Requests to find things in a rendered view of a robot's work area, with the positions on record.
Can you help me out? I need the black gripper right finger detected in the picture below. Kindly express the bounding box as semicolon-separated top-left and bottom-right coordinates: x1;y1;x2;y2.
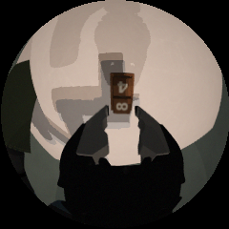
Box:
135;106;185;184

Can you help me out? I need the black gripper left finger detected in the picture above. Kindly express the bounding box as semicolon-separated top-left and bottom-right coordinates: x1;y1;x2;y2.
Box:
57;105;109;188

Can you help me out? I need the brown wooden cube with number 8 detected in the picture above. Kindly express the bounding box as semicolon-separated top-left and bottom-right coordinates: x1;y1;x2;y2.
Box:
113;96;132;114

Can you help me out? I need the brown cube with number 4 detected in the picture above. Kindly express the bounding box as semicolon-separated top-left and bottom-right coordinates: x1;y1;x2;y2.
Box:
113;75;133;96

